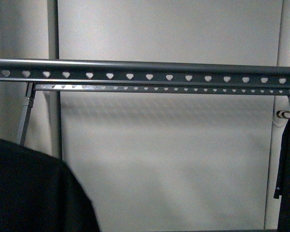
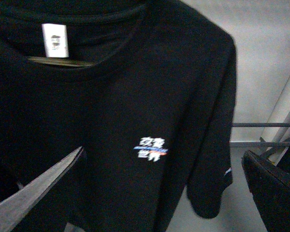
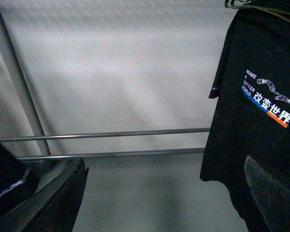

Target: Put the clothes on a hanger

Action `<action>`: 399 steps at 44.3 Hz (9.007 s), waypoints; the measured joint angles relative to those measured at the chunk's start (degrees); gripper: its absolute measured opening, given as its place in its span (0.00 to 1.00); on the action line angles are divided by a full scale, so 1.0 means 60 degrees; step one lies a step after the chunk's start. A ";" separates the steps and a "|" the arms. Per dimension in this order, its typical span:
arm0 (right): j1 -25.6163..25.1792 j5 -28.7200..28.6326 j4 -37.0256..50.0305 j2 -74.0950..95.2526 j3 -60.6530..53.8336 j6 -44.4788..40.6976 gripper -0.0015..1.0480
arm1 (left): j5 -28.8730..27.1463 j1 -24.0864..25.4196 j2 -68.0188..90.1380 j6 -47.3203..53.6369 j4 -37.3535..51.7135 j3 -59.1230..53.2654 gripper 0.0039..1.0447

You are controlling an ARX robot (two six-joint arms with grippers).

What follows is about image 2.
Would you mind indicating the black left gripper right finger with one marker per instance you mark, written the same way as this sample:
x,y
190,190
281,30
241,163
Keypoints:
x,y
270,188

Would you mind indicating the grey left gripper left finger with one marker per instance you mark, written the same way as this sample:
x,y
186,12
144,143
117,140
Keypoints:
x,y
16,207

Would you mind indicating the black printed t-shirt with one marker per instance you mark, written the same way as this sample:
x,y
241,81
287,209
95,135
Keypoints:
x,y
154,115

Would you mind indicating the wooden clothes hanger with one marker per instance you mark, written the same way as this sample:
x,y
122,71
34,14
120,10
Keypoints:
x,y
61,62

